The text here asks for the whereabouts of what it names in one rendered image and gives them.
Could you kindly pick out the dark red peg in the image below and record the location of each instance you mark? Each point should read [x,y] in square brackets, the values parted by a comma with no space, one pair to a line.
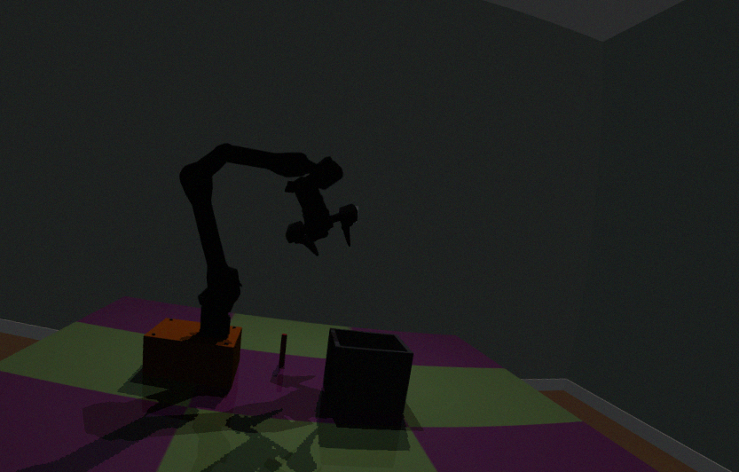
[283,349]

